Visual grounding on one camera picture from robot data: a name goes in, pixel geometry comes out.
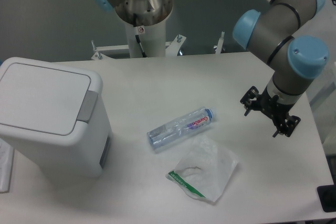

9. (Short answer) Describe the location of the white plastic trash can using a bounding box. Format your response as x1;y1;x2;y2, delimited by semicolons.
1;57;112;177

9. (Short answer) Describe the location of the black cable on pedestal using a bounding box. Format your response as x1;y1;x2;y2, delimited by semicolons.
132;14;146;58

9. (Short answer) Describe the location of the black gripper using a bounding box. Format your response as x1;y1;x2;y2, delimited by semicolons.
240;86;301;137

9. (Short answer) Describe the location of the black device at edge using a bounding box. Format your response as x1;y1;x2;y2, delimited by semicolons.
317;185;335;212

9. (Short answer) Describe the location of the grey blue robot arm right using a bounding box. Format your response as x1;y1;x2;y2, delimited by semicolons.
233;0;330;136

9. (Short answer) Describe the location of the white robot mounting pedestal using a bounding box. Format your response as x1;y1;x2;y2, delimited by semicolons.
90;22;226;60

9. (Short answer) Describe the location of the crumpled clear plastic bag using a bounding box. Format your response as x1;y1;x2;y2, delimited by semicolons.
166;135;239;205

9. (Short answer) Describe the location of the clear plastic water bottle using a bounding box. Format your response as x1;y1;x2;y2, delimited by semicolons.
146;107;217;151

